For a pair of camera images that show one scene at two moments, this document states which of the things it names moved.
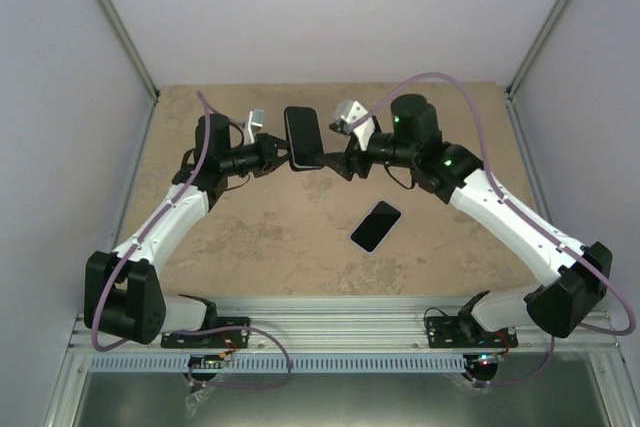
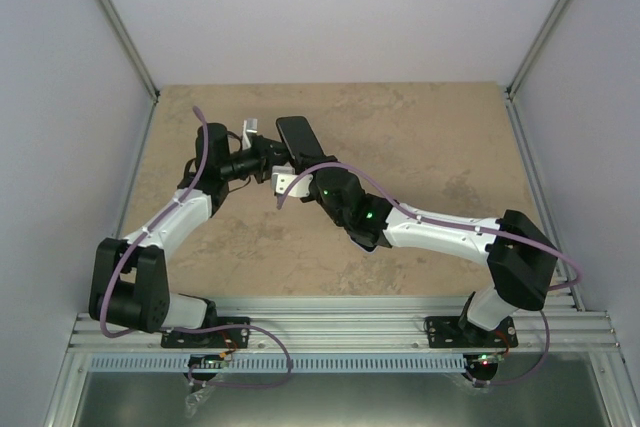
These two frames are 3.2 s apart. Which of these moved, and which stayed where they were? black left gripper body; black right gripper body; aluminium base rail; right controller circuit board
Moved: black right gripper body
Stayed: right controller circuit board; black left gripper body; aluminium base rail
